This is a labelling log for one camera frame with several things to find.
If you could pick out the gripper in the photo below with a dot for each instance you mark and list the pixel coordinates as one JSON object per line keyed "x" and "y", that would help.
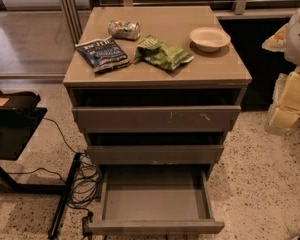
{"x": 299, "y": 39}

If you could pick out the grey bottom drawer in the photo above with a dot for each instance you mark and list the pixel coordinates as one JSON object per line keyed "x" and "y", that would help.
{"x": 155, "y": 200}

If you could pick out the grey drawer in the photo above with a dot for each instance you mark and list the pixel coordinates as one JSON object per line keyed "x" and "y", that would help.
{"x": 154, "y": 110}
{"x": 156, "y": 148}
{"x": 155, "y": 200}

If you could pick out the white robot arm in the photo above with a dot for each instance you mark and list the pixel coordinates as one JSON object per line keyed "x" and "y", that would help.
{"x": 284, "y": 111}

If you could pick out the grey drawer cabinet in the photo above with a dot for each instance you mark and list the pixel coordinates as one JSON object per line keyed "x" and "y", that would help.
{"x": 222, "y": 69}

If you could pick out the grey middle drawer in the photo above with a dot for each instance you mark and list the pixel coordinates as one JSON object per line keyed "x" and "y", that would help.
{"x": 156, "y": 148}

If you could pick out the grey top drawer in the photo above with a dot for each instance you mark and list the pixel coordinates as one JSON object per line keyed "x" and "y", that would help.
{"x": 154, "y": 110}

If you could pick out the white paper bowl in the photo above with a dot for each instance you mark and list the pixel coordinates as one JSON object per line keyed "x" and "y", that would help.
{"x": 209, "y": 39}

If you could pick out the green chip bag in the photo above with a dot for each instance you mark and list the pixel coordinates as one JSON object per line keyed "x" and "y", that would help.
{"x": 162, "y": 55}

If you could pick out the crushed soda can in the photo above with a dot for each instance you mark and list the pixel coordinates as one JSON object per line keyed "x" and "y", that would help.
{"x": 124, "y": 30}

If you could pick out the blue chip bag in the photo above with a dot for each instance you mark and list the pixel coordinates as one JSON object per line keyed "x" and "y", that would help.
{"x": 103, "y": 54}

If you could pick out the black power adapter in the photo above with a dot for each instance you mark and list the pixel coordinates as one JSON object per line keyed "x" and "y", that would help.
{"x": 86, "y": 232}

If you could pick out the black bag with label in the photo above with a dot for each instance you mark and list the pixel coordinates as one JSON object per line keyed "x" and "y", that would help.
{"x": 19, "y": 102}

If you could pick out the black side table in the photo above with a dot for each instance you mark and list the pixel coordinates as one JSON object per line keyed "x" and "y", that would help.
{"x": 15, "y": 133}

